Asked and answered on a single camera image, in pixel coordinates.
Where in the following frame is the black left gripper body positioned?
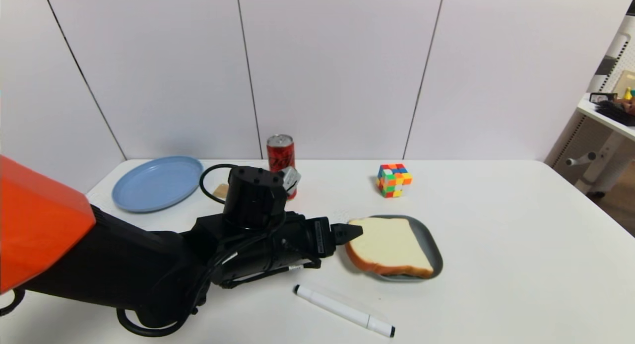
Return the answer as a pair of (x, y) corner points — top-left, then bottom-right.
(273, 211), (336, 262)

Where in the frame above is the toast bread slice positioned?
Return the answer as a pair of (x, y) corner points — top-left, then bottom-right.
(345, 217), (434, 278)

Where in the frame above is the grey square plate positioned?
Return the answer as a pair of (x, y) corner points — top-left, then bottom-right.
(370, 214), (444, 283)

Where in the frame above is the blue round plate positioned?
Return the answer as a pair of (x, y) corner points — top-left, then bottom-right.
(112, 156), (204, 213)

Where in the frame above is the multicolour puzzle cube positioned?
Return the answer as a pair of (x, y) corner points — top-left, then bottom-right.
(376, 163), (413, 199)

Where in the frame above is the white marker pen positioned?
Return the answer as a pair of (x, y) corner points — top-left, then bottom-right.
(293, 283), (396, 338)

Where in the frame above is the red cola can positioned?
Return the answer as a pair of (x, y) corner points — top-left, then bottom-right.
(266, 134), (297, 201)

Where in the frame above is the white side desk leg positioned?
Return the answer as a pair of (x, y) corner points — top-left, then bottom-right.
(565, 132), (635, 195)

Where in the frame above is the white side desk top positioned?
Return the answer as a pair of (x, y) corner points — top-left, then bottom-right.
(576, 93), (635, 142)

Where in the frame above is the black flat item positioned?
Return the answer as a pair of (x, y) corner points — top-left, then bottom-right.
(594, 101), (635, 127)

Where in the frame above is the white pegboard panel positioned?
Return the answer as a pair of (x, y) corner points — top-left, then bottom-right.
(586, 16), (635, 100)

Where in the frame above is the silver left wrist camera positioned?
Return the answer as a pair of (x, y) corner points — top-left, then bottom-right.
(279, 166), (302, 192)

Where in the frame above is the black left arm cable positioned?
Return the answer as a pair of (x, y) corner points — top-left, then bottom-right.
(199, 163), (240, 206)

